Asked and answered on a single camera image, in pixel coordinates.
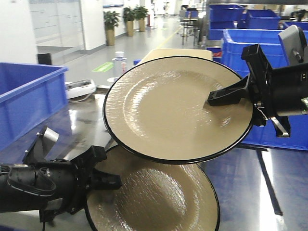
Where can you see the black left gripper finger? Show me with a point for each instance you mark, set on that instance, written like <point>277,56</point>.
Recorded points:
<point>104,181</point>

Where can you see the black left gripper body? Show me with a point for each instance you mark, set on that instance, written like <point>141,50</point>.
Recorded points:
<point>74,198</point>

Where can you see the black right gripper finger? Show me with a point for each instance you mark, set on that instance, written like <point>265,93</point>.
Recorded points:
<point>258,117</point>
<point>231,94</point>

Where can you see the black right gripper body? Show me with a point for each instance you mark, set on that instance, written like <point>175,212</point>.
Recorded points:
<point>261,92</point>

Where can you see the beige plate black rim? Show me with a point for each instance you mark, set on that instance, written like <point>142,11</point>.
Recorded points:
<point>159,110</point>
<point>153,197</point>

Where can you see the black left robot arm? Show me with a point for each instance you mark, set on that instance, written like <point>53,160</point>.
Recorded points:
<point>33,187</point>

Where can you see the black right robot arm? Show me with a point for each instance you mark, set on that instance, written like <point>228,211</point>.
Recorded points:
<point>275,93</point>

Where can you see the blue crates on shelf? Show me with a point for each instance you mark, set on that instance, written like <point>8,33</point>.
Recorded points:
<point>234,16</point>

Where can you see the large blue crate right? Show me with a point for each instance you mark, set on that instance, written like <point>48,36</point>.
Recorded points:
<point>234,40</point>

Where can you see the cream plastic basket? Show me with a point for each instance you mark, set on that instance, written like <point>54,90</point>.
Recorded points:
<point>160,53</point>

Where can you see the white device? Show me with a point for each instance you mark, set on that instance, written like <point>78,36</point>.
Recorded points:
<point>79,88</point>

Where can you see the blue crate left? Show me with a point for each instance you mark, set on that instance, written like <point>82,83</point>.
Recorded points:
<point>29,94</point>

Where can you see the clear water bottle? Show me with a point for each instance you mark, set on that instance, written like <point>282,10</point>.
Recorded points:
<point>120,64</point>

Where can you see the potted plant far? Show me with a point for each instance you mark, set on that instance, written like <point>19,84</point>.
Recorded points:
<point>141,13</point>

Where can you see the potted plant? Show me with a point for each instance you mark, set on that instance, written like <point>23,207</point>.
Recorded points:
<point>128,18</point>
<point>141,13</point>
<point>111,20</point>

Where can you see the potted plant middle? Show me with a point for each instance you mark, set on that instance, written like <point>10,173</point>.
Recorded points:
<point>128,18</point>

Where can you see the potted plant near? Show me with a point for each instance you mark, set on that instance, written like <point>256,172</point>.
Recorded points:
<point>111,20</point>

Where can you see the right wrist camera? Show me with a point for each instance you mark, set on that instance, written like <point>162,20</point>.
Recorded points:
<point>294,45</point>

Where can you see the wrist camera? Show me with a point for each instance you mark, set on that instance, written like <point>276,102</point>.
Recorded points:
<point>294,45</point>
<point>41,146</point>

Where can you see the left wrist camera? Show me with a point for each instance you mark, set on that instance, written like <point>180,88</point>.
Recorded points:
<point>41,146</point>

